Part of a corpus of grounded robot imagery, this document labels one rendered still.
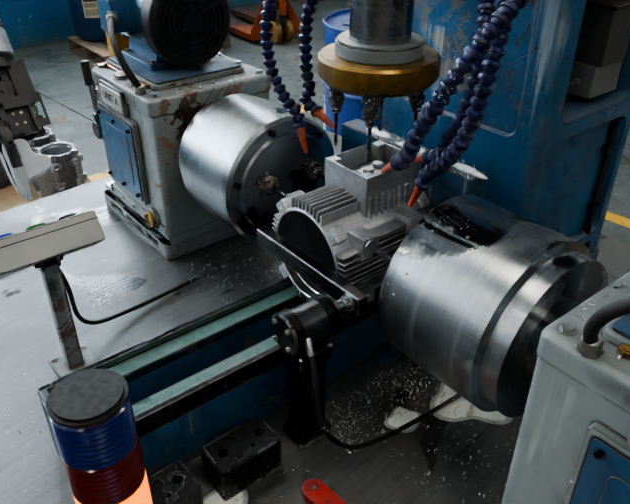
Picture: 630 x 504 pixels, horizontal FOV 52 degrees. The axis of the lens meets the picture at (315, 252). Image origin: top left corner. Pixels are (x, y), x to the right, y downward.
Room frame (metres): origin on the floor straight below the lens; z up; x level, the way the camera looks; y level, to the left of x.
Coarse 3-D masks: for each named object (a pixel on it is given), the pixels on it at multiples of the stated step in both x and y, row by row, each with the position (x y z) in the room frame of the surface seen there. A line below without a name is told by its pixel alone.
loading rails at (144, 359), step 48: (288, 288) 0.91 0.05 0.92; (192, 336) 0.78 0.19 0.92; (240, 336) 0.82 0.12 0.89; (336, 336) 0.81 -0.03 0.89; (48, 384) 0.67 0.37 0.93; (144, 384) 0.71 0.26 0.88; (192, 384) 0.68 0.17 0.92; (240, 384) 0.70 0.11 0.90; (144, 432) 0.60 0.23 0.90; (192, 432) 0.65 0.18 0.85
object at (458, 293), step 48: (432, 240) 0.70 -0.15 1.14; (480, 240) 0.68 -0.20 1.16; (528, 240) 0.67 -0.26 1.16; (384, 288) 0.70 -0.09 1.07; (432, 288) 0.65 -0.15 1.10; (480, 288) 0.62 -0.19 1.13; (528, 288) 0.61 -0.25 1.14; (576, 288) 0.64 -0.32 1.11; (384, 336) 0.70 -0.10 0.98; (432, 336) 0.62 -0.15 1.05; (480, 336) 0.58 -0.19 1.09; (528, 336) 0.59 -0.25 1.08; (480, 384) 0.58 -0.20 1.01; (528, 384) 0.60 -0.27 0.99
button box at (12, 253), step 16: (48, 224) 0.85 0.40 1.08; (64, 224) 0.86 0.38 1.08; (80, 224) 0.87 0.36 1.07; (96, 224) 0.88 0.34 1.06; (0, 240) 0.80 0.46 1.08; (16, 240) 0.81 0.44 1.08; (32, 240) 0.82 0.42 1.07; (48, 240) 0.83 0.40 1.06; (64, 240) 0.84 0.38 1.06; (80, 240) 0.85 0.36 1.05; (96, 240) 0.86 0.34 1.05; (0, 256) 0.79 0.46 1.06; (16, 256) 0.80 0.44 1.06; (32, 256) 0.81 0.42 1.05; (48, 256) 0.82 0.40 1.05; (0, 272) 0.77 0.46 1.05
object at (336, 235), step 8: (424, 192) 0.94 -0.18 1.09; (280, 200) 0.92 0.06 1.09; (288, 200) 0.92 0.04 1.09; (424, 200) 0.93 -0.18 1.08; (280, 208) 0.92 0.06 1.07; (288, 208) 0.90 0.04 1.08; (416, 208) 0.92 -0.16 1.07; (328, 232) 0.82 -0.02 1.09; (336, 232) 0.82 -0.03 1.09; (344, 232) 0.82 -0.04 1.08; (328, 240) 0.82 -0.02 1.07; (336, 240) 0.81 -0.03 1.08; (344, 240) 0.81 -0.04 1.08
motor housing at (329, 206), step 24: (312, 192) 0.91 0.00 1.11; (336, 192) 0.90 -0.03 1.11; (288, 216) 0.93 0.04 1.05; (312, 216) 0.85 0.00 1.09; (336, 216) 0.86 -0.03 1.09; (360, 216) 0.88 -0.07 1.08; (384, 216) 0.89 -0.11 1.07; (288, 240) 0.94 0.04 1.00; (312, 240) 0.96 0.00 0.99; (384, 240) 0.85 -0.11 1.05; (336, 264) 0.81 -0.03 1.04; (360, 264) 0.81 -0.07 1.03; (384, 264) 0.85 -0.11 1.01; (312, 288) 0.88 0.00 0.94
